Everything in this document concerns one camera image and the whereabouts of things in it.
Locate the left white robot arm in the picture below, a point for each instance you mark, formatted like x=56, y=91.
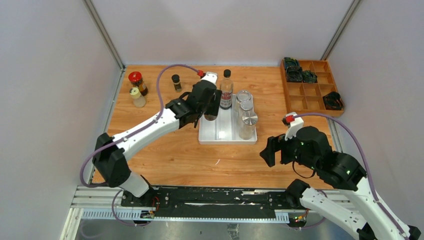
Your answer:
x=114, y=152

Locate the yellow-cap small bottle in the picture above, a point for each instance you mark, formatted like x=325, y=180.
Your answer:
x=139, y=100

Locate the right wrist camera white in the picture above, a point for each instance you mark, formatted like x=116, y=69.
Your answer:
x=294, y=123

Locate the white-lid spice shaker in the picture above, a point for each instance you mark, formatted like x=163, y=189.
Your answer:
x=243, y=106

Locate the green cable bundle small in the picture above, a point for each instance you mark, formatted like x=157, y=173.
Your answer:
x=309, y=77

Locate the brown jar white lid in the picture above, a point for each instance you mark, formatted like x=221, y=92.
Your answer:
x=210, y=117

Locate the silver-lid glass jar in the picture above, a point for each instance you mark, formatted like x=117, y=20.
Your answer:
x=248, y=121

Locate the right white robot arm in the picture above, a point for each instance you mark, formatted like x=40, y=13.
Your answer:
x=311, y=148

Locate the white divided plastic tray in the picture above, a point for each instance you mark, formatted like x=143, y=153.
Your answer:
x=224, y=130

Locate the red-lid sauce jar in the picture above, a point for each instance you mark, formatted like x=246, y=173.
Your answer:
x=137, y=81

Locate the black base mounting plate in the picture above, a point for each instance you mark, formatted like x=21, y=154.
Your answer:
x=214, y=203

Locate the clear lidded glass jar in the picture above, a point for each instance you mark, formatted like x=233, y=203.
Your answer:
x=241, y=96

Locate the black-cap clear sauce bottle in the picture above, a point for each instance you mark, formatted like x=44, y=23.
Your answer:
x=226, y=87

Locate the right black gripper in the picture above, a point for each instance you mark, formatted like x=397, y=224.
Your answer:
x=273, y=143

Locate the wooden compartment organizer box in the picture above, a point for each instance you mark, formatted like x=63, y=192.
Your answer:
x=302, y=97

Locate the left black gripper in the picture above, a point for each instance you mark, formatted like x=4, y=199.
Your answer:
x=216, y=101

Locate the small black-cap bottle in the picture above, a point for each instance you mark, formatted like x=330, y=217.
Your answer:
x=176, y=82

